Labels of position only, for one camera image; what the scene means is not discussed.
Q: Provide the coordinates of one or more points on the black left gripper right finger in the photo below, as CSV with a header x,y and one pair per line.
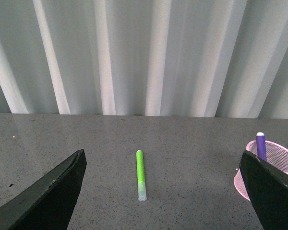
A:
x,y
267,188

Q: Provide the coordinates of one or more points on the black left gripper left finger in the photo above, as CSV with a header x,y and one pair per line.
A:
x,y
48,204

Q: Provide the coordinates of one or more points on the purple marker pen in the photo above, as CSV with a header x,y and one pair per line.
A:
x,y
261,146

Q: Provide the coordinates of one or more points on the pink mesh cup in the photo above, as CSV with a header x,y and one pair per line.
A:
x,y
276,155

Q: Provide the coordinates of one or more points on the green marker pen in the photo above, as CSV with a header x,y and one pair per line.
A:
x,y
141,176

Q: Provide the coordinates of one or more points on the white pleated curtain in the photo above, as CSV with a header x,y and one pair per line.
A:
x,y
196,58

